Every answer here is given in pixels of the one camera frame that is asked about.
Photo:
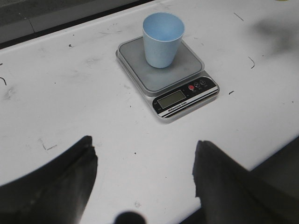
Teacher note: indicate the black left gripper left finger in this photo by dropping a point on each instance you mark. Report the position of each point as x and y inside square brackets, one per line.
[56, 193]

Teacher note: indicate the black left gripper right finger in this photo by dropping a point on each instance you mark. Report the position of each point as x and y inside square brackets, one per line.
[230, 194]

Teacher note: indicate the light blue plastic cup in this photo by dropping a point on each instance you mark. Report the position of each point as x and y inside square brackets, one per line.
[162, 35]

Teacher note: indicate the silver digital kitchen scale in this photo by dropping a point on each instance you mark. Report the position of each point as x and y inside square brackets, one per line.
[170, 92]

